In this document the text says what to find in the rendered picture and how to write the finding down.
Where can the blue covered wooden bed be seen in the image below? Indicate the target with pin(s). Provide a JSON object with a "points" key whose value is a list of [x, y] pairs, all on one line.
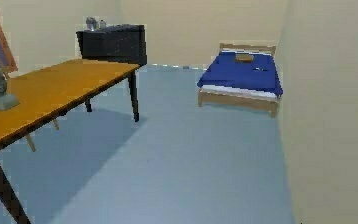
{"points": [[242, 75]]}

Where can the tan flat box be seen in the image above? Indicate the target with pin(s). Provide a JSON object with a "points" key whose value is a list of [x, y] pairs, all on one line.
{"points": [[244, 57]]}

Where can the small dark remote control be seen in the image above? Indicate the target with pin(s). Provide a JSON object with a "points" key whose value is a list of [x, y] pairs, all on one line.
{"points": [[260, 69]]}

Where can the black chest of drawers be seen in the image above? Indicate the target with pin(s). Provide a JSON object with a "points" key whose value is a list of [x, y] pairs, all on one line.
{"points": [[115, 45]]}

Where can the small grey cup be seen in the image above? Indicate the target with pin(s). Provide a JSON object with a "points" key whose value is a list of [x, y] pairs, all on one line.
{"points": [[102, 24]]}

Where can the orange wooden table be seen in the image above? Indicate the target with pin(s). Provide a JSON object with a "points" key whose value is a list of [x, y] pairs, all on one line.
{"points": [[60, 86]]}

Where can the grey glass jar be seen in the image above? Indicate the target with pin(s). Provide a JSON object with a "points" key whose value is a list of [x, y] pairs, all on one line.
{"points": [[91, 23]]}

